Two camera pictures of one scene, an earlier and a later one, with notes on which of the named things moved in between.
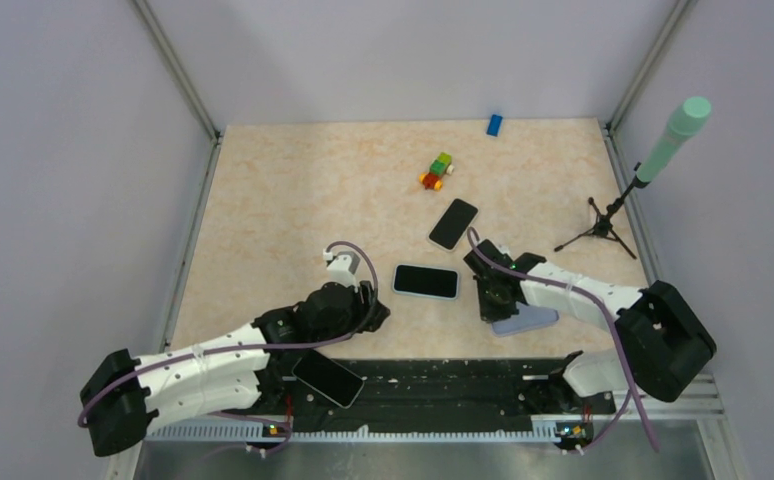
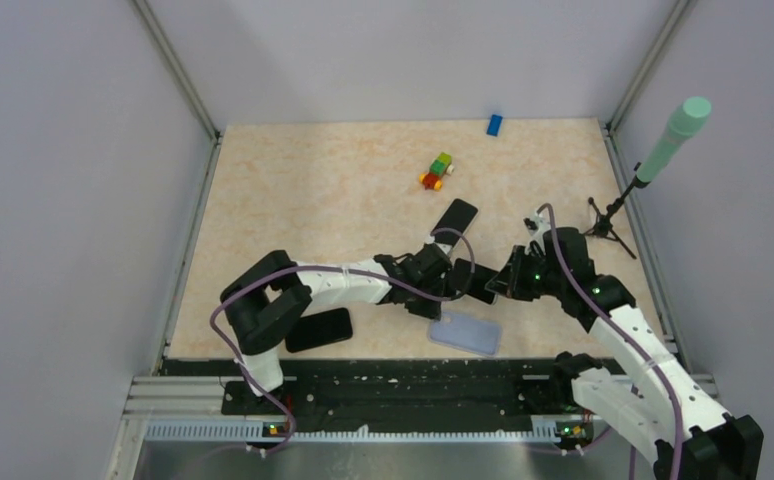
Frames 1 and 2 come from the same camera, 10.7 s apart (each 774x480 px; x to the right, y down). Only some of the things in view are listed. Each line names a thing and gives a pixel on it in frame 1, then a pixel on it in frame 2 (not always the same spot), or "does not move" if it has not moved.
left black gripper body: (356, 313) to (422, 306)
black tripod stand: (603, 225) does not move
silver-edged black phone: (329, 377) to (473, 283)
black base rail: (322, 391) does not move
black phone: (452, 225) does not move
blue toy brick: (495, 125) does not move
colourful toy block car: (439, 168) does not move
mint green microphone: (683, 125) does not move
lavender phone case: (528, 318) to (465, 333)
